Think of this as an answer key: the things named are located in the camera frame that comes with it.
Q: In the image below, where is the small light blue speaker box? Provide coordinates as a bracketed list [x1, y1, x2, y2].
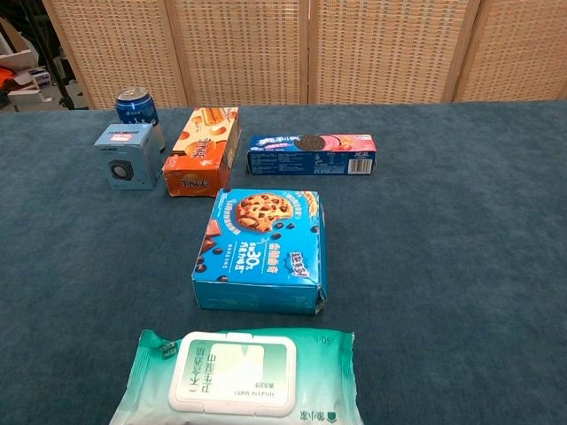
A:
[93, 122, 163, 191]

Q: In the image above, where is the blue chocolate chip cookie box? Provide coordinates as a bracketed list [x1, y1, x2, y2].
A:
[190, 188, 329, 316]

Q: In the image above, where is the blue pink sandwich cookie box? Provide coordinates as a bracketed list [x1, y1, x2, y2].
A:
[245, 134, 377, 177]

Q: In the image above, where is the orange wafer roll box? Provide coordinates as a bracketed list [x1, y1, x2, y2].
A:
[162, 106, 244, 198]

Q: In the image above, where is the woven wooden folding screen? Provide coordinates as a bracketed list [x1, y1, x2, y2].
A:
[42, 0, 567, 111]

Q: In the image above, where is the blue felt table cover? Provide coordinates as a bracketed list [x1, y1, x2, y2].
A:
[0, 100, 567, 425]

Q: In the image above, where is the green wet wipes pack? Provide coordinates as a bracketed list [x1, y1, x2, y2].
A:
[108, 328, 365, 425]

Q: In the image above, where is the blue white drink can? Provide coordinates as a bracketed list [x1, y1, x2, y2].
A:
[114, 87, 167, 152]

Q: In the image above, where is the black tripod stand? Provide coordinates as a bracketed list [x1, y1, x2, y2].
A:
[26, 0, 89, 111]

